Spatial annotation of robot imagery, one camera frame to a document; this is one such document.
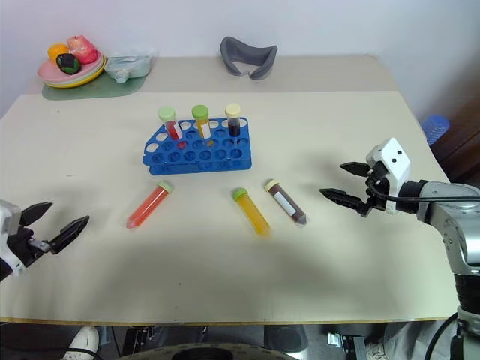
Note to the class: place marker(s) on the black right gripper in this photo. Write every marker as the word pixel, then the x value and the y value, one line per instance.
pixel 378 197

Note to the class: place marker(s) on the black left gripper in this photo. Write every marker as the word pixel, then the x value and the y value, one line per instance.
pixel 24 247

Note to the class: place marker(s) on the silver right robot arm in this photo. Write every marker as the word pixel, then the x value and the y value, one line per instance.
pixel 455 225

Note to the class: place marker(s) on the dark brown tube, cream cap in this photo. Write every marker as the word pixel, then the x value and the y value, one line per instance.
pixel 234 125
pixel 288 204

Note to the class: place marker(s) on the red tube, pale green cap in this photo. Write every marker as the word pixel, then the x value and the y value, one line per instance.
pixel 173 127
pixel 148 206

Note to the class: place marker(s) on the yellow tube, green cap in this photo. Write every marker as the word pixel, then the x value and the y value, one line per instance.
pixel 203 125
pixel 252 212

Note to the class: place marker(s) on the blue plastic test tube rack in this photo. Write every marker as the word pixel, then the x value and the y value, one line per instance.
pixel 198 157

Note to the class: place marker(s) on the blue bottle cap object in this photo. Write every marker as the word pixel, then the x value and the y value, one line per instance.
pixel 435 127

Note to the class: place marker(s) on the dark brown wooden cabinet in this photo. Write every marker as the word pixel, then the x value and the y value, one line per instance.
pixel 463 153

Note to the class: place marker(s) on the white shoe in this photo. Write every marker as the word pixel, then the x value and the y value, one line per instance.
pixel 84 343

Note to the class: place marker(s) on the yellow plastic plate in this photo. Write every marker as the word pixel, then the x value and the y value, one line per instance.
pixel 71 84

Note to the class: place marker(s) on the green placemat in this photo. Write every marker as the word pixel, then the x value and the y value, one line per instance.
pixel 112 89

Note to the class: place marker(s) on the pink plastic plate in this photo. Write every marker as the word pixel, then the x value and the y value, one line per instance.
pixel 50 73

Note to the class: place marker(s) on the black and green toy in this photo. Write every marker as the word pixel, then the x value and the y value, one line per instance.
pixel 68 63

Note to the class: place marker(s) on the black round base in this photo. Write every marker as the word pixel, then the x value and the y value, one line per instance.
pixel 285 337

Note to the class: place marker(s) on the orange toy fruit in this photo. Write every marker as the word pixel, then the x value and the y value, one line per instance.
pixel 57 50

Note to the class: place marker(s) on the grey foam face cushion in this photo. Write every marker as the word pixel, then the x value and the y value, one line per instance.
pixel 230 52

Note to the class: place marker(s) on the pink toy fruit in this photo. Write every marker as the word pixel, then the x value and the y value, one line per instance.
pixel 83 48

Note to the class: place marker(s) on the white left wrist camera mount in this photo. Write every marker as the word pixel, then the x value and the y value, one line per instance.
pixel 9 219

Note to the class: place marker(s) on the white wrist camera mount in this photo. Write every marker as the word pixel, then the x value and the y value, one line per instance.
pixel 9 219
pixel 395 165

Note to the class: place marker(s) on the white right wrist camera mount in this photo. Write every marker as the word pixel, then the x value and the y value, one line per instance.
pixel 395 165

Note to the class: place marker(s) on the metal bracket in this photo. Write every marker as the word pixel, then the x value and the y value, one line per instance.
pixel 345 343

